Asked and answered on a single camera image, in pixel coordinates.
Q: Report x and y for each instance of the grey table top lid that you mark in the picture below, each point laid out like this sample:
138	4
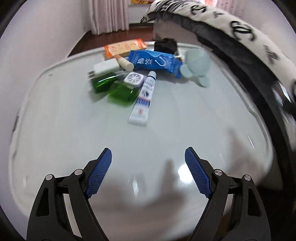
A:
148	192

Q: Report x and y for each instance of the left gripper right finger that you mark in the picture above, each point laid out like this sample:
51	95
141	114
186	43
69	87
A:
248	219

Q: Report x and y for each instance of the black cloth bundle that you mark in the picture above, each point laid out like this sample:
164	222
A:
166	45

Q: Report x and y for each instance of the orange cream flat box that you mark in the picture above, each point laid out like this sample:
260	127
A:
123	48

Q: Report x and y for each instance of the purple square plastic cap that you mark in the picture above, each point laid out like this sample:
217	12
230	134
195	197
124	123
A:
134	79

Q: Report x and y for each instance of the white blue ointment tube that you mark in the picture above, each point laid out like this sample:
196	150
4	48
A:
140	111

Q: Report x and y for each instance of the pale blue mouse-shaped plastic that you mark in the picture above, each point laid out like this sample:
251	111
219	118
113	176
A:
196	65

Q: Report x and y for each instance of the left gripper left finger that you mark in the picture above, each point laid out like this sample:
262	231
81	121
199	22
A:
61	210

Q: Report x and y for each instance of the cream orange lip balm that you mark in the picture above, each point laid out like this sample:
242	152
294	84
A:
125	64

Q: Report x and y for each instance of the green glass bottle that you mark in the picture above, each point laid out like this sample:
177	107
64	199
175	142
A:
103	83
123	94

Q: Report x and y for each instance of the black white logo blanket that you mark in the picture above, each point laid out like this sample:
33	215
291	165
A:
240	32

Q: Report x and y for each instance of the pink patterned curtain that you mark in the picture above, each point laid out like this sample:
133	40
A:
107	16

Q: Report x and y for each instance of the blue floss pick bag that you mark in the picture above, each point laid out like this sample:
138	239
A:
153	60

